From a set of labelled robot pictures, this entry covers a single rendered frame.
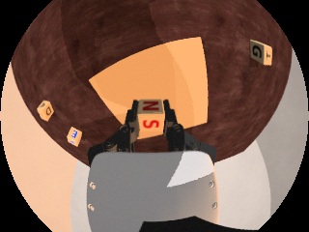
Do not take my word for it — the orange letter block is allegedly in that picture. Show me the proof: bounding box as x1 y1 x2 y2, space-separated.
68 127 82 146
38 101 54 121
137 100 165 131
250 40 272 65

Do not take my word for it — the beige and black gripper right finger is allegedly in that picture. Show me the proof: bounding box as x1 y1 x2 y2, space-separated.
163 100 216 166

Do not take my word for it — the orange flat mat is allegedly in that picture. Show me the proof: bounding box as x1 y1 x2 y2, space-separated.
89 37 208 129

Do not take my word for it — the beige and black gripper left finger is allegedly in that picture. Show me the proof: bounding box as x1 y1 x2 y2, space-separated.
87 100 140 167

